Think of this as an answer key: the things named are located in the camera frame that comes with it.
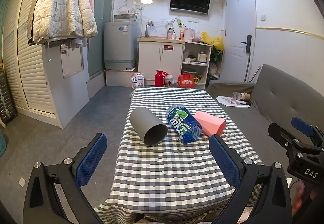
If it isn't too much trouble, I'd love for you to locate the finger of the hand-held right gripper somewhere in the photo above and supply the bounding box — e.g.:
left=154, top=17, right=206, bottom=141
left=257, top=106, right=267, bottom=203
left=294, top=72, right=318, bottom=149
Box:
left=291, top=117, right=324, bottom=149
left=268, top=123, right=304, bottom=154

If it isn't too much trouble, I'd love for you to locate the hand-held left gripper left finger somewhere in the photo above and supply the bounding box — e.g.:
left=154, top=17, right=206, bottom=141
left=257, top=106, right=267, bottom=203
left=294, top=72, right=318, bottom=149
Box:
left=23, top=133, right=107, bottom=224

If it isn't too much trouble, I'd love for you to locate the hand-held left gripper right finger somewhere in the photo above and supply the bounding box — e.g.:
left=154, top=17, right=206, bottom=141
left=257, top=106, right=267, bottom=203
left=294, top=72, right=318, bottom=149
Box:
left=209, top=134, right=293, bottom=224

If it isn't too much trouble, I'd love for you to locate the pink hexagonal cup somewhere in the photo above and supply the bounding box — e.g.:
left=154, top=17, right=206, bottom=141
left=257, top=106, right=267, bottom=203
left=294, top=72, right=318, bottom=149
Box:
left=194, top=111, right=226, bottom=137

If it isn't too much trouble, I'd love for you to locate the person's right hand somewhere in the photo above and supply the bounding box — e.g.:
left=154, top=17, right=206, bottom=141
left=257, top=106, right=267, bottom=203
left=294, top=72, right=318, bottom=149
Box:
left=293, top=180, right=309, bottom=212

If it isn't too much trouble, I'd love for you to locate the grey sofa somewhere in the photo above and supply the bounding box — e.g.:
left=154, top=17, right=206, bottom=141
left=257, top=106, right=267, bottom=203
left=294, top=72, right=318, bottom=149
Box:
left=208, top=63, right=324, bottom=189

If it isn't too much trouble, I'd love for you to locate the blue plastic drink bottle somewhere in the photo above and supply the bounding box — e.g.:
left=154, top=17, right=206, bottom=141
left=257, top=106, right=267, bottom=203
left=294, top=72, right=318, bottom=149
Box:
left=166, top=104, right=203, bottom=144

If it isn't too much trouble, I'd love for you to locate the paper sheet on sofa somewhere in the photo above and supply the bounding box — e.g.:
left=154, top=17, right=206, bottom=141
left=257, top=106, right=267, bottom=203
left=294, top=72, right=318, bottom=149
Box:
left=216, top=96, right=251, bottom=108

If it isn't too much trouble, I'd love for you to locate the grey checkered tablecloth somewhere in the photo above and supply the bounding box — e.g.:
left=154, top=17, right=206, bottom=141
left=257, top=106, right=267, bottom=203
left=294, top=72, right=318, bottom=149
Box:
left=94, top=86, right=265, bottom=223

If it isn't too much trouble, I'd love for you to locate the white washing machine platform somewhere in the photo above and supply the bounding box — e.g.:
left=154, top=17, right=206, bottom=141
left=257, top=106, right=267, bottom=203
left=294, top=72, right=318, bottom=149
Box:
left=105, top=69, right=137, bottom=87

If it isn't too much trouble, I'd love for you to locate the red shopping bag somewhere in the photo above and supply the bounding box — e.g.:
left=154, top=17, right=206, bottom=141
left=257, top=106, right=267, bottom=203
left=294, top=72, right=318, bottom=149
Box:
left=178, top=74, right=195, bottom=88

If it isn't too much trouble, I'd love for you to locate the white printed packet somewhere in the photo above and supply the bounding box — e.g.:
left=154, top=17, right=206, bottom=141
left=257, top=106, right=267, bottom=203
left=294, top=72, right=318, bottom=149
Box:
left=131, top=72, right=145, bottom=88

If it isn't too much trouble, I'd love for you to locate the white open shelf unit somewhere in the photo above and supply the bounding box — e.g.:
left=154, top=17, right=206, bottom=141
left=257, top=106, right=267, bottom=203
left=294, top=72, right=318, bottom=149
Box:
left=181, top=41, right=212, bottom=90

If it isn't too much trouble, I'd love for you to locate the green potted plant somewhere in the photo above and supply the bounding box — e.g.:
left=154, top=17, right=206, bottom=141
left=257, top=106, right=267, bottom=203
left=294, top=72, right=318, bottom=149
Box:
left=211, top=45, right=223, bottom=65

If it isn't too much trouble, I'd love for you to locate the red thermos jug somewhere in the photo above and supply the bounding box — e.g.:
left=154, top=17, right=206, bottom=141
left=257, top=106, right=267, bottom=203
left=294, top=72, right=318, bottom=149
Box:
left=155, top=70, right=166, bottom=86

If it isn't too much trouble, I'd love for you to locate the dark plastic crate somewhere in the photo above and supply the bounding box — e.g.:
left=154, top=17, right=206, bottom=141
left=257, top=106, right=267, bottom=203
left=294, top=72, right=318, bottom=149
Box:
left=0, top=72, right=17, bottom=124

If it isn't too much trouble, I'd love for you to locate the white louvred wardrobe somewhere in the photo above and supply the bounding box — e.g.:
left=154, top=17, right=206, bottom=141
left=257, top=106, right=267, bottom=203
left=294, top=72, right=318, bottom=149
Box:
left=0, top=0, right=64, bottom=128

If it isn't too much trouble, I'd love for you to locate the yellow plastic bag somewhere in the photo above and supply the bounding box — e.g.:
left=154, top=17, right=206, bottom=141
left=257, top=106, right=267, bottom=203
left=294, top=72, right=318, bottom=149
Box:
left=201, top=32, right=224, bottom=51

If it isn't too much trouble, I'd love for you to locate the white kitchen sink cabinet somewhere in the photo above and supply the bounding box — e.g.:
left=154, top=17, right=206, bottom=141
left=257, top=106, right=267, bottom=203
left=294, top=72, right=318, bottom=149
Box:
left=137, top=37, right=185, bottom=87

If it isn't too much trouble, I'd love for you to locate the grey washing machine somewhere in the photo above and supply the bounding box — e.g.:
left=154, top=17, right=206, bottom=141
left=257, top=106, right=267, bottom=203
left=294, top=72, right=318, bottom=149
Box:
left=104, top=21, right=138, bottom=70

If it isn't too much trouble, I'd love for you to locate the white door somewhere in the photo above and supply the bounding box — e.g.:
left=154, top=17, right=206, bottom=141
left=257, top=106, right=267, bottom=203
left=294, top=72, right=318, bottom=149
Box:
left=223, top=0, right=257, bottom=82

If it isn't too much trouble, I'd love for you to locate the white electric kettle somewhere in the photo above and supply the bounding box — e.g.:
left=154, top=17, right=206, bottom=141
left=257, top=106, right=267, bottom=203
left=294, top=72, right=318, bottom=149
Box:
left=183, top=28, right=195, bottom=42

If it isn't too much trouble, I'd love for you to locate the metal faucet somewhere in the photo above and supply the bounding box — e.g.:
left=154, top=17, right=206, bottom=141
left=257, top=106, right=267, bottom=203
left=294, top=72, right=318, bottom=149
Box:
left=145, top=21, right=155, bottom=37

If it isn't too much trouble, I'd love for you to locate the basin on washing machine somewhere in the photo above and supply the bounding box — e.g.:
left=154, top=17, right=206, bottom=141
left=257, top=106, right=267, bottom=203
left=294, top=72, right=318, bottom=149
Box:
left=114, top=13, right=139, bottom=23

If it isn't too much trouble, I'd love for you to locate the white puffer jacket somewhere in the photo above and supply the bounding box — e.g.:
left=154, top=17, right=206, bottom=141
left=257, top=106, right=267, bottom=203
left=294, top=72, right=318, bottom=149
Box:
left=32, top=0, right=98, bottom=45

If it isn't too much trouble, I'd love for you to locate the black door lock handle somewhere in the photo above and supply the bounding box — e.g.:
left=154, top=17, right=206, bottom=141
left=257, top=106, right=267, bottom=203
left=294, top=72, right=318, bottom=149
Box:
left=241, top=35, right=252, bottom=53

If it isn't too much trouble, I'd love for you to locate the wire clothes hanger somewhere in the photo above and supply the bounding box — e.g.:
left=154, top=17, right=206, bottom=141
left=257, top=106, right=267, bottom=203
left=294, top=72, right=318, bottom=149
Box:
left=117, top=3, right=132, bottom=13

